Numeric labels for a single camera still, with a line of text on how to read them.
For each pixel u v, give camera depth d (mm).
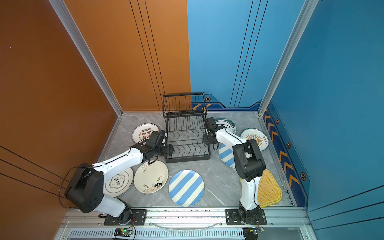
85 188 435
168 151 794
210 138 734
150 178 863
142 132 1081
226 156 944
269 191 808
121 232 710
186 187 831
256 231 697
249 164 512
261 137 1039
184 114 862
